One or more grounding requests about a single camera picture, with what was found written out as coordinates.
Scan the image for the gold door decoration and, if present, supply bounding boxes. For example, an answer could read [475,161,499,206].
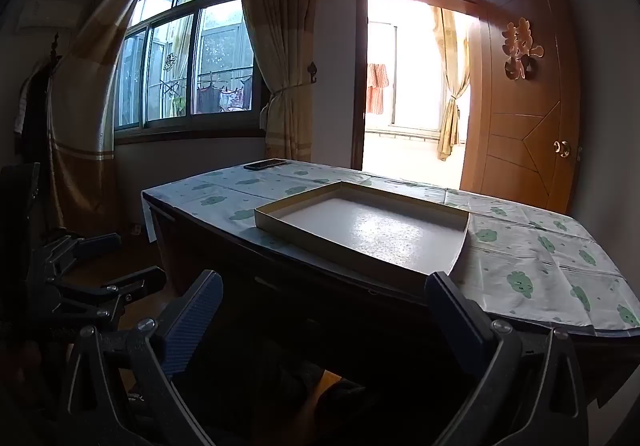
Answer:
[502,17,546,80]

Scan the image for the white tablecloth with green print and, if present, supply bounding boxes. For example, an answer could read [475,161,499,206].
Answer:
[141,159,640,329]

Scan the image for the hanging laundry row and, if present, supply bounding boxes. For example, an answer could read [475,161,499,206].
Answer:
[172,74,252,116]

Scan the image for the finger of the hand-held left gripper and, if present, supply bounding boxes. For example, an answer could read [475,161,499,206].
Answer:
[47,232,123,273]
[47,266,167,329]

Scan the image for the shallow cardboard tray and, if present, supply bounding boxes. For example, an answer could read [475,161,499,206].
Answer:
[254,180,471,277]

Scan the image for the white wall air conditioner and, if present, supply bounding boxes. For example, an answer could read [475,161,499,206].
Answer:
[15,0,83,32]

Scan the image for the dark wooden desk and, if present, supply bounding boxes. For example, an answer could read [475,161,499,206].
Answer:
[141,159,640,407]

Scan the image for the brown wooden door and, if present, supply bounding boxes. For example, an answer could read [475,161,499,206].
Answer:
[460,0,583,216]

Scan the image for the tied beige striped curtain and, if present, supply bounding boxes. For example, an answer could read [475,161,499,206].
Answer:
[235,0,331,162]

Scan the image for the orange hanging cloth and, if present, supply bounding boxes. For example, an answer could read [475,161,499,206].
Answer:
[366,63,390,115]

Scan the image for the balcony curtain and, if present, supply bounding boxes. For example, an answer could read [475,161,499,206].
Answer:
[432,6,471,162]

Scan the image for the long beige striped curtain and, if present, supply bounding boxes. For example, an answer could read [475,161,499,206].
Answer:
[47,0,166,237]

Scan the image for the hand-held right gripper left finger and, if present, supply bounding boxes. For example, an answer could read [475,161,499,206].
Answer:
[52,269,224,446]

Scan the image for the sliding glass window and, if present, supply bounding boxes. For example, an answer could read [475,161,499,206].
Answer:
[114,0,263,132]

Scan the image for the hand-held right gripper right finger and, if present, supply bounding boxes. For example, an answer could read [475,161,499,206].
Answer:
[425,271,591,446]

